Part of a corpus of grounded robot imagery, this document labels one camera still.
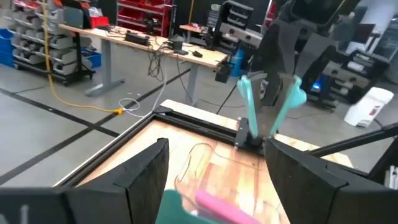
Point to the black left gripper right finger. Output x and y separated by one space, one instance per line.
298 180

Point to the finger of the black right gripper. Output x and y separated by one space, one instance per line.
281 49
314 56

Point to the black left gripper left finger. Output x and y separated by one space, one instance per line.
146 180

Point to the black equipment rack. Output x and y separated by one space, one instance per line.
242 31
342 71

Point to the teal plastic bin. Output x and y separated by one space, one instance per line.
171 211

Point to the blue cylinder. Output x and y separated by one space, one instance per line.
238 62

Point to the black under-desk box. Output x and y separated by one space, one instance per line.
223 74

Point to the clear plastic bin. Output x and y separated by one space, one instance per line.
217 174

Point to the white trash can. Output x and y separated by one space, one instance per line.
368 107

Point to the wooden desk grey legs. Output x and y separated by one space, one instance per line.
205 57

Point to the small wooden table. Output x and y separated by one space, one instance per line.
192 28

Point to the black desktop device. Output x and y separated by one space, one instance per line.
151 25

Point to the blue storage bin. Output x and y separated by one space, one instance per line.
93 58

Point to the black power strip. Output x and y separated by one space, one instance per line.
136 39

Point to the grey bin rack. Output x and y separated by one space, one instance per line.
62 56

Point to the red bin shelf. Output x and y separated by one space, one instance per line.
133 14

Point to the red box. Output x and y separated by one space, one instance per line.
99 21

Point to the blue bin stack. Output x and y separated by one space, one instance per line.
6 46

